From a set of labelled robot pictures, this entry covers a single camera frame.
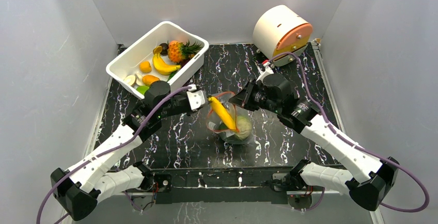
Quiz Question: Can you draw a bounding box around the yellow toy corn cob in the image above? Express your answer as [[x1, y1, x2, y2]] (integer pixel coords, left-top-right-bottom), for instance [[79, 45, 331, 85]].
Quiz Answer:
[[208, 97, 239, 132]]

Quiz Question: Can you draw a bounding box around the clear zip bag orange zipper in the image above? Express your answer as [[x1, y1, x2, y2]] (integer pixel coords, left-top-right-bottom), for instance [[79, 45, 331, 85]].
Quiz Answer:
[[206, 91, 253, 145]]

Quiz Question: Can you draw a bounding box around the light green toy cabbage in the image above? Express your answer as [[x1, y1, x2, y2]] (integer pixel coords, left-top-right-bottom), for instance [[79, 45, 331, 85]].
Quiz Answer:
[[235, 116, 253, 140]]

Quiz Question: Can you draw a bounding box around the dark green toy avocado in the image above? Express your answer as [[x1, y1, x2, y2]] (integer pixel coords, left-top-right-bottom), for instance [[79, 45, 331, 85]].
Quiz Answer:
[[217, 122, 229, 132]]

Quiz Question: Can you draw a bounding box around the small orange toy tangerine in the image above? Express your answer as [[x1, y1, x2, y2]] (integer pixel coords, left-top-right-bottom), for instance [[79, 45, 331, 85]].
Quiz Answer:
[[139, 61, 152, 73]]

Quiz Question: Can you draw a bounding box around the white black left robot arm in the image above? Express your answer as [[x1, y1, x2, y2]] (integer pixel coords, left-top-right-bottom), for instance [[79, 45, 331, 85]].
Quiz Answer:
[[44, 81, 206, 221]]

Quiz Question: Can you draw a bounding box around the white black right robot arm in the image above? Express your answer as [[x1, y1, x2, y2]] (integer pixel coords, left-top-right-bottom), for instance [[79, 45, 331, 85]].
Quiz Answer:
[[229, 73, 398, 211]]

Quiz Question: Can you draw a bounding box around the green toy chili pepper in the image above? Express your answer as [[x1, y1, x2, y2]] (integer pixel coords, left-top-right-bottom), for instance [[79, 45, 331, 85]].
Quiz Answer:
[[167, 71, 178, 81]]

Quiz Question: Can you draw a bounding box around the bright green toy lime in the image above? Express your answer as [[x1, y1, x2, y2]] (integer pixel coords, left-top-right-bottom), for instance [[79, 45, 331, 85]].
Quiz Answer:
[[136, 86, 149, 96]]

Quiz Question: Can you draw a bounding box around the orange toy orange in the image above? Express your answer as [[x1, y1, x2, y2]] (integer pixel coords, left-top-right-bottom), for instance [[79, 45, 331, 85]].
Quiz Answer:
[[142, 74, 160, 86]]

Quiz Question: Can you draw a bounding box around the yellow toy banana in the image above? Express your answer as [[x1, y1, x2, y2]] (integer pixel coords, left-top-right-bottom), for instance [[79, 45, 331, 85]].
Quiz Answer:
[[152, 54, 181, 75]]

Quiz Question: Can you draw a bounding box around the orange toy pineapple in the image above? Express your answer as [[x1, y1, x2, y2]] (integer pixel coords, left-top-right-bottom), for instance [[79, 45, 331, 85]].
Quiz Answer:
[[167, 40, 202, 63]]

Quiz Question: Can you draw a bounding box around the cream halved toy fruit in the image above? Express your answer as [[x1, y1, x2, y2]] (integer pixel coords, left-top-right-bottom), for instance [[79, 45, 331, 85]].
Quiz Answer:
[[123, 75, 137, 87]]

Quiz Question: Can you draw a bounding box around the dark purple toy fruit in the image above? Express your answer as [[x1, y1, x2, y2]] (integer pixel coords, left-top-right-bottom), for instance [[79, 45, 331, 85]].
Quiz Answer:
[[160, 43, 169, 56]]

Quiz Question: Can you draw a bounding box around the white plastic bin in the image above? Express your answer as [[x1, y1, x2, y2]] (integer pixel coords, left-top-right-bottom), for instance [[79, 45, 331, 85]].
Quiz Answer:
[[106, 21, 209, 99]]

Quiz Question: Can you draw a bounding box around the cream round drum orange face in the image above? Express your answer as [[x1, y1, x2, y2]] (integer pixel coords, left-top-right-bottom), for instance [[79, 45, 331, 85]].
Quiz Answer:
[[253, 5, 313, 58]]

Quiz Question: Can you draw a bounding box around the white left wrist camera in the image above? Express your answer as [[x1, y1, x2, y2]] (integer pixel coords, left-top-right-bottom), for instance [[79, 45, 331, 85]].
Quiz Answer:
[[186, 84, 209, 111]]

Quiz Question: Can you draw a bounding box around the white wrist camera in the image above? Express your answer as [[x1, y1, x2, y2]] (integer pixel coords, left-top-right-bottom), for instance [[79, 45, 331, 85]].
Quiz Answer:
[[186, 84, 209, 111], [256, 61, 274, 86]]

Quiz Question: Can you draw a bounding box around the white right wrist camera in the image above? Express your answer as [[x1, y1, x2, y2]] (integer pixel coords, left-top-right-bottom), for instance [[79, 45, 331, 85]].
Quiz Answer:
[[256, 61, 274, 86]]

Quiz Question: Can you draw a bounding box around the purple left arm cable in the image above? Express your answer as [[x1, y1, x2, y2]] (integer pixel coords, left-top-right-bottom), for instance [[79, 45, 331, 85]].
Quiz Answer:
[[36, 85, 192, 224]]

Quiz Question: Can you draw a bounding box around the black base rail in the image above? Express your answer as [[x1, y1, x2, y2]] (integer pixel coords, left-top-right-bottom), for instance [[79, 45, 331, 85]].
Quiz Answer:
[[67, 166, 343, 213]]

